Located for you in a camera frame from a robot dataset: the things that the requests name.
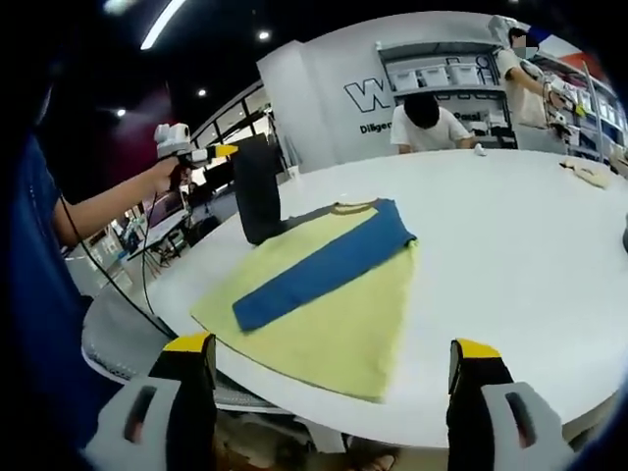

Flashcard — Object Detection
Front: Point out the grey storage shelf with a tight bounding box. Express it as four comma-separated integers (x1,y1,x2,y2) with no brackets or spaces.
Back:
376,41,511,99

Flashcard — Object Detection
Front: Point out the beige cloth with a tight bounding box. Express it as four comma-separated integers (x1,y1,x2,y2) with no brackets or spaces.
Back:
560,157,612,189

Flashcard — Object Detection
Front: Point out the operator arm in blue sleeve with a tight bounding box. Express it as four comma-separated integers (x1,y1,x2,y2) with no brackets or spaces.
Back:
9,131,124,445

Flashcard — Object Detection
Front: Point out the yellow garment with coloured sleeves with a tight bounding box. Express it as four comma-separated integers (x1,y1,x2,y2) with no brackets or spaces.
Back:
189,141,419,404

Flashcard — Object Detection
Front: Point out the person's left hand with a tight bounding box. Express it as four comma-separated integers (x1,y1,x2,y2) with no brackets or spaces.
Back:
151,158,186,195

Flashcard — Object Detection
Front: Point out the computer monitor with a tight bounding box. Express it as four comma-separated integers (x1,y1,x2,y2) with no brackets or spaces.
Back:
145,190,191,231

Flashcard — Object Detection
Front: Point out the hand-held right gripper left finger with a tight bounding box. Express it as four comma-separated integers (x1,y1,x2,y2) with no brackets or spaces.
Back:
80,331,218,471

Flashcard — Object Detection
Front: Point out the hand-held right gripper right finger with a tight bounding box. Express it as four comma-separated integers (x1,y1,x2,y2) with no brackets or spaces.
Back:
445,337,578,471

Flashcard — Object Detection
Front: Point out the ceiling light strip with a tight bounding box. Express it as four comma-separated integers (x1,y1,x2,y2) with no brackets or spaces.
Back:
139,0,188,51

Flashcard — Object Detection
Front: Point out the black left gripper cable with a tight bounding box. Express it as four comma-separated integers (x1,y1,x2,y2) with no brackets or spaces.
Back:
57,188,179,340

